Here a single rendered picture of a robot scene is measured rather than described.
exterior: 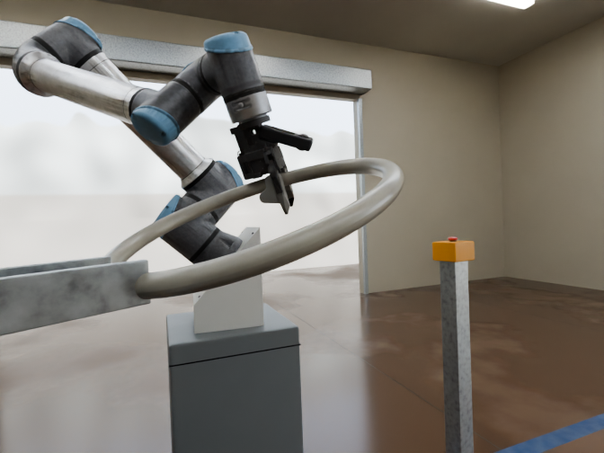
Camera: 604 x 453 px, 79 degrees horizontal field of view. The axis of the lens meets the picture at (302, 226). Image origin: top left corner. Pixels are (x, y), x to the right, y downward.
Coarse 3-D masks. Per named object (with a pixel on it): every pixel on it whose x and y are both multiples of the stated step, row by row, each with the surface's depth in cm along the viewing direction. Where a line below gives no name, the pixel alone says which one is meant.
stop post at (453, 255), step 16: (432, 256) 157; (448, 256) 150; (464, 256) 149; (448, 272) 152; (464, 272) 152; (448, 288) 153; (464, 288) 152; (448, 304) 153; (464, 304) 152; (448, 320) 153; (464, 320) 152; (448, 336) 154; (464, 336) 152; (448, 352) 154; (464, 352) 152; (448, 368) 154; (464, 368) 151; (448, 384) 155; (464, 384) 151; (448, 400) 155; (464, 400) 151; (448, 416) 155; (464, 416) 151; (448, 432) 156; (464, 432) 151; (448, 448) 156; (464, 448) 151
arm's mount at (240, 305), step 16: (256, 240) 120; (224, 288) 117; (240, 288) 118; (256, 288) 120; (208, 304) 115; (224, 304) 117; (240, 304) 118; (256, 304) 120; (208, 320) 115; (224, 320) 117; (240, 320) 118; (256, 320) 120
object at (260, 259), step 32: (352, 160) 69; (384, 160) 60; (224, 192) 80; (256, 192) 81; (384, 192) 44; (160, 224) 70; (320, 224) 39; (352, 224) 40; (128, 256) 60; (224, 256) 38; (256, 256) 37; (288, 256) 37; (160, 288) 38; (192, 288) 38
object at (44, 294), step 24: (48, 264) 43; (72, 264) 45; (96, 264) 47; (120, 264) 39; (144, 264) 41; (0, 288) 32; (24, 288) 33; (48, 288) 34; (72, 288) 36; (96, 288) 37; (120, 288) 39; (0, 312) 32; (24, 312) 33; (48, 312) 34; (72, 312) 36; (96, 312) 37
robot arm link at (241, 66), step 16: (240, 32) 70; (208, 48) 71; (224, 48) 69; (240, 48) 70; (208, 64) 73; (224, 64) 70; (240, 64) 70; (256, 64) 74; (208, 80) 76; (224, 80) 72; (240, 80) 71; (256, 80) 73; (224, 96) 74; (240, 96) 72
